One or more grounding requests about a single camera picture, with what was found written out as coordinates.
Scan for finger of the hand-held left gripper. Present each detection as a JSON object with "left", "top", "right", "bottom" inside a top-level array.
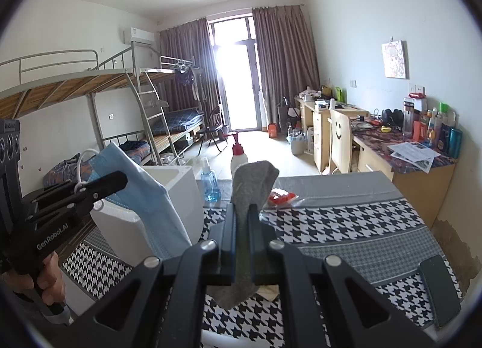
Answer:
[
  {"left": 23, "top": 181, "right": 89, "bottom": 206},
  {"left": 27, "top": 171, "right": 129, "bottom": 220}
]

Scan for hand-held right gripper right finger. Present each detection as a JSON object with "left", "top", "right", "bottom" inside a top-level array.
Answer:
[{"left": 246, "top": 203, "right": 441, "bottom": 348}]

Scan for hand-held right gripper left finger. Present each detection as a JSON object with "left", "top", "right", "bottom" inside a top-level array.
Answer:
[{"left": 56, "top": 203, "right": 242, "bottom": 348}]

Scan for blue face mask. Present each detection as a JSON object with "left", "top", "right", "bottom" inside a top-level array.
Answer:
[{"left": 77, "top": 142, "right": 193, "bottom": 260}]

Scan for white foam box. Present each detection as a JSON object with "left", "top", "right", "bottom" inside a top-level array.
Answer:
[{"left": 89, "top": 165, "right": 206, "bottom": 260}]

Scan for grey sock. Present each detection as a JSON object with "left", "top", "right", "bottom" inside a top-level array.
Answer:
[{"left": 205, "top": 160, "right": 280, "bottom": 311}]

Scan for person's left hand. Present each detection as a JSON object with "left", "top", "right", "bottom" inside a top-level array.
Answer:
[{"left": 32, "top": 251, "right": 67, "bottom": 307}]

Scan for grey purple clothing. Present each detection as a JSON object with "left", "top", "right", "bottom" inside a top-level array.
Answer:
[{"left": 43, "top": 157, "right": 81, "bottom": 187}]

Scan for blue orange quilt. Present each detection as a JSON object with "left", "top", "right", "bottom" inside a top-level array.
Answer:
[{"left": 80, "top": 159, "right": 99, "bottom": 183}]

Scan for dark blue blanket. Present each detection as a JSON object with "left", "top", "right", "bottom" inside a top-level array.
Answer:
[{"left": 121, "top": 141, "right": 151, "bottom": 163}]

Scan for red snack packet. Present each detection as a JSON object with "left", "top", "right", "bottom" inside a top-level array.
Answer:
[{"left": 264, "top": 188, "right": 298, "bottom": 208}]

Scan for blue spray bottle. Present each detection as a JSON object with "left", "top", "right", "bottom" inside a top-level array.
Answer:
[{"left": 199, "top": 157, "right": 221, "bottom": 203}]

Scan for houndstooth tablecloth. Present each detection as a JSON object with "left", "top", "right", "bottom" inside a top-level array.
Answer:
[{"left": 62, "top": 171, "right": 468, "bottom": 348}]

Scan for small grey metal bunk bed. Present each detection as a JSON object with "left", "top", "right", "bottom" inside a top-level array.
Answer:
[{"left": 139, "top": 56, "right": 206, "bottom": 156}]

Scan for white pump lotion bottle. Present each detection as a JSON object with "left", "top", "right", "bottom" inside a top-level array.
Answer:
[{"left": 230, "top": 131, "right": 250, "bottom": 179}]

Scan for blue checkered bedding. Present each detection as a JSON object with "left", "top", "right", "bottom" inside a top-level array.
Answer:
[{"left": 149, "top": 109, "right": 204, "bottom": 135}]

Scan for large grey metal bunk bed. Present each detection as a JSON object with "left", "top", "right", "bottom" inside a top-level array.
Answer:
[{"left": 0, "top": 49, "right": 166, "bottom": 168}]

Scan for white waste bin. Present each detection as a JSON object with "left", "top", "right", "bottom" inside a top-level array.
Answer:
[{"left": 289, "top": 132, "right": 306, "bottom": 156}]

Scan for black folding chair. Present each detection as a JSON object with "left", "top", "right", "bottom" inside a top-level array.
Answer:
[{"left": 198, "top": 105, "right": 227, "bottom": 153}]

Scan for plain wooden desk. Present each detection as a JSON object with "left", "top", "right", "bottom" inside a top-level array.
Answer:
[{"left": 294, "top": 95, "right": 370, "bottom": 173}]

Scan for dark hanging clothes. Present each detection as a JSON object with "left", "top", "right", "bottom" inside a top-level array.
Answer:
[{"left": 175, "top": 68, "right": 196, "bottom": 88}]

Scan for wooden chair with smiley face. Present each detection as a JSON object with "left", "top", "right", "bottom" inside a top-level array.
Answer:
[{"left": 329, "top": 109, "right": 352, "bottom": 174}]

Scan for dark floor bag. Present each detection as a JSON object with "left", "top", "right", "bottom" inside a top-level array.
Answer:
[{"left": 277, "top": 97, "right": 300, "bottom": 128}]

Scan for white air conditioner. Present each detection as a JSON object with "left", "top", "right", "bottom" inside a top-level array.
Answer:
[{"left": 124, "top": 26, "right": 156, "bottom": 46}]

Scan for brown curtain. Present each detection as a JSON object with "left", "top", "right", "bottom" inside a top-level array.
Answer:
[
  {"left": 158, "top": 18, "right": 223, "bottom": 130},
  {"left": 252, "top": 4, "right": 321, "bottom": 128}
]

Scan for glass balcony door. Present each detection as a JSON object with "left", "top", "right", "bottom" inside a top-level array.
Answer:
[{"left": 208, "top": 12, "right": 262, "bottom": 132}]

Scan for wooden desk with patterned cover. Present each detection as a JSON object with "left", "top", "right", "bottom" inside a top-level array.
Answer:
[{"left": 352, "top": 125, "right": 456, "bottom": 228}]

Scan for printed paper leaflet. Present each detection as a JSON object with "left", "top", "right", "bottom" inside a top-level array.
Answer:
[{"left": 388, "top": 141, "right": 441, "bottom": 173}]

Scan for black smartphone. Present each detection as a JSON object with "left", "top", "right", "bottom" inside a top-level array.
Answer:
[{"left": 419, "top": 255, "right": 462, "bottom": 328}]

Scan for group of toiletry bottles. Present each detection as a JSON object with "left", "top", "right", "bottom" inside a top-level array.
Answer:
[{"left": 403, "top": 92, "right": 464, "bottom": 158}]

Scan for cartoon wall poster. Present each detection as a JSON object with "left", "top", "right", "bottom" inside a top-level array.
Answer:
[{"left": 381, "top": 40, "right": 408, "bottom": 79}]

